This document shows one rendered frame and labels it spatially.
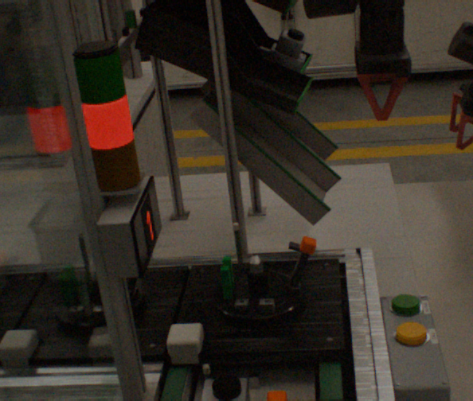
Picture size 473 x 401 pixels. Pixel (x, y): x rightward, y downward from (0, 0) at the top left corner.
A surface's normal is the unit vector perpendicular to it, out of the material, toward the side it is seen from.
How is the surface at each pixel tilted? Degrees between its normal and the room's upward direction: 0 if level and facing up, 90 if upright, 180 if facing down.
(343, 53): 90
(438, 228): 0
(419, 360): 0
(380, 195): 0
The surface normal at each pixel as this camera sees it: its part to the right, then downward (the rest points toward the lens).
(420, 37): -0.12, 0.43
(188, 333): -0.11, -0.90
